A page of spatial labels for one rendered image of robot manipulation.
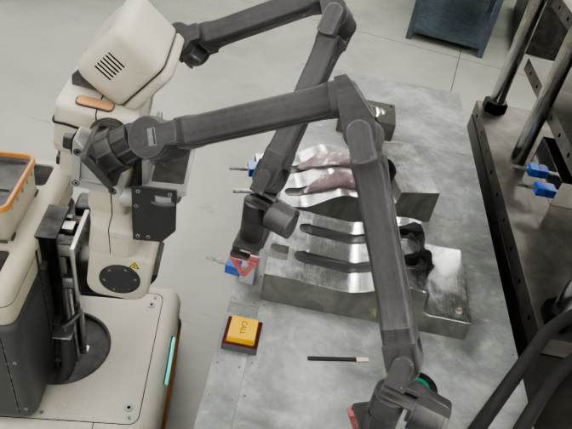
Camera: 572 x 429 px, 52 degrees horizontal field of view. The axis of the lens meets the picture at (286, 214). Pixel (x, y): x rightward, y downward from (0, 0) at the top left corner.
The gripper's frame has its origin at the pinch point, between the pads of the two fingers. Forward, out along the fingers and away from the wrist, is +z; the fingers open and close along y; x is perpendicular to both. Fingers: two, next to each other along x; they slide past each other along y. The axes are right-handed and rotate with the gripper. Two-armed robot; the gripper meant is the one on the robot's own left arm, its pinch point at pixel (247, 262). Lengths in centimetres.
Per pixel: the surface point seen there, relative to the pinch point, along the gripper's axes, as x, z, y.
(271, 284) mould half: -7.5, -1.0, -6.0
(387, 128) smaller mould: -27, -1, 82
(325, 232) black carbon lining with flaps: -16.4, -3.5, 14.8
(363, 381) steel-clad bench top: -33.0, 4.9, -21.1
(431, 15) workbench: -51, 70, 443
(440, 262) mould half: -47, -1, 18
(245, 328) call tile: -5.3, 1.2, -19.0
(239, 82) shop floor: 72, 83, 254
